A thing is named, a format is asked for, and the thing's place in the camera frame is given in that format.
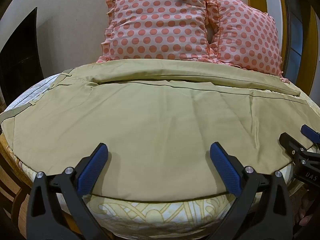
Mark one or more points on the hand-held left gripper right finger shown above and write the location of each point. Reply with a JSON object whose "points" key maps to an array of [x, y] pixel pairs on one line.
{"points": [[225, 171]]}

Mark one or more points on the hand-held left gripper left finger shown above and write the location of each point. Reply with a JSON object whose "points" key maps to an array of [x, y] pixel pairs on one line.
{"points": [[92, 171]]}

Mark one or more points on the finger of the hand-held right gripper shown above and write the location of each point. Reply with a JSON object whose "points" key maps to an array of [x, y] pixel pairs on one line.
{"points": [[310, 132], [290, 142]]}

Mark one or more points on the olive green bed sheet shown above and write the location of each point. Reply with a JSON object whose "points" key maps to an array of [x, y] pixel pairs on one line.
{"points": [[150, 120]]}

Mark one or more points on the person's right hand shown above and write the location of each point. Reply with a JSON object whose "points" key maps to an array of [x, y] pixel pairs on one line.
{"points": [[304, 211]]}

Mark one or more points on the yellow patterned bed sheet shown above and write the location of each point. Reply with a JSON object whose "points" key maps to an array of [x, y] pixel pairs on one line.
{"points": [[160, 217]]}

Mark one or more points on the small pink polka-dot pillow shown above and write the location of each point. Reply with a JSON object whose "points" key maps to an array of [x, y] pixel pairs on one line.
{"points": [[250, 37]]}

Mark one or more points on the large pink polka-dot pillow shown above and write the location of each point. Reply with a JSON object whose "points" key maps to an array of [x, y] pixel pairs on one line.
{"points": [[157, 25]]}

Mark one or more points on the brown wooden bed frame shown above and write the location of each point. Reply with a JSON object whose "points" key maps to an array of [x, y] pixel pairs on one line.
{"points": [[12, 192]]}

